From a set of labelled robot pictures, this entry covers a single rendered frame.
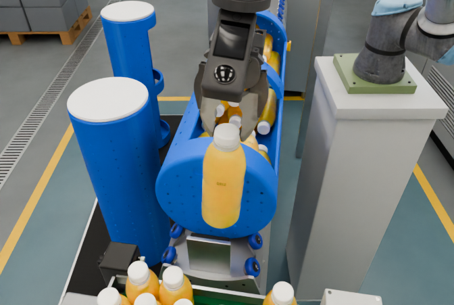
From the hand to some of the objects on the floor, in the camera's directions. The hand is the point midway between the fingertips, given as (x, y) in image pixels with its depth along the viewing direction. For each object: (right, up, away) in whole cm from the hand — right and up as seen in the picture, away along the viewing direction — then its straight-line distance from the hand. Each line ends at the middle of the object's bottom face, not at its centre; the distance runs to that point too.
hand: (227, 134), depth 54 cm
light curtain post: (+52, -15, +204) cm, 211 cm away
